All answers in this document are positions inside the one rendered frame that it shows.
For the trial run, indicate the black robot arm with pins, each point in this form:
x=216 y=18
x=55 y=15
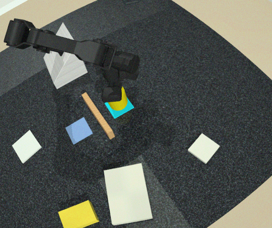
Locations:
x=94 y=52

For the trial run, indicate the pale cream flat rectangular slab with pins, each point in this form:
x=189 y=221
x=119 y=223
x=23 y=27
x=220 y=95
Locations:
x=127 y=194

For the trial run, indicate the yellow rectangular block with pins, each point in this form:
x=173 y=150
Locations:
x=79 y=216

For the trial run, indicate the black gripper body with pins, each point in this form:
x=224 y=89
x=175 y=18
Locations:
x=112 y=93

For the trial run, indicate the tan wooden bar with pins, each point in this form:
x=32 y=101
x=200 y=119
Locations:
x=98 y=116

